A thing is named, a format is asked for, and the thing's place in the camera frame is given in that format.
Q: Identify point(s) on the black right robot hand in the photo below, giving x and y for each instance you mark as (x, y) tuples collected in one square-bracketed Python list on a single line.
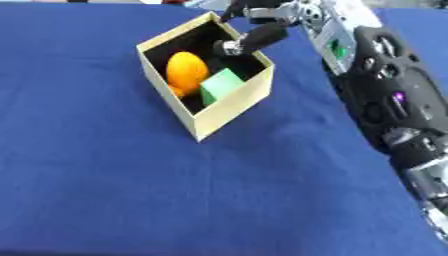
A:
[(263, 36)]

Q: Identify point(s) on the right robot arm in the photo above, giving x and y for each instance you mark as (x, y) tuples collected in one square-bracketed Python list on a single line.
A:
[(385, 83)]

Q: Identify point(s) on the tan cardboard box black inside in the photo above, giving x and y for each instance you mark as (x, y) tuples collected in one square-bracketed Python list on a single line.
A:
[(233, 106)]

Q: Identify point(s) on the green block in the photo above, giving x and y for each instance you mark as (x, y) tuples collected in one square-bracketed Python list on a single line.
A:
[(220, 85)]

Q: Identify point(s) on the orange toy fruit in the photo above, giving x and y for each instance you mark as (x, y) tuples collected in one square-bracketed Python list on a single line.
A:
[(186, 72)]

